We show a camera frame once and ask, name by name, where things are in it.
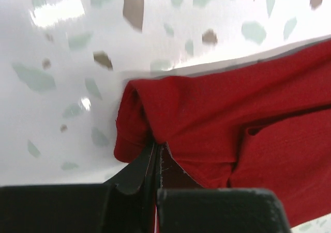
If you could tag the red t shirt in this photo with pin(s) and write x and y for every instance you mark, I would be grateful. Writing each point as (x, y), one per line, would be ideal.
(266, 125)

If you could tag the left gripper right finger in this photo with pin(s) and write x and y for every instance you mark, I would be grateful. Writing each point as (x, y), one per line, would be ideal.
(185, 206)

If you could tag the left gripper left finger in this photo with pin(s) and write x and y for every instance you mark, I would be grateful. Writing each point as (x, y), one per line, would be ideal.
(123, 203)

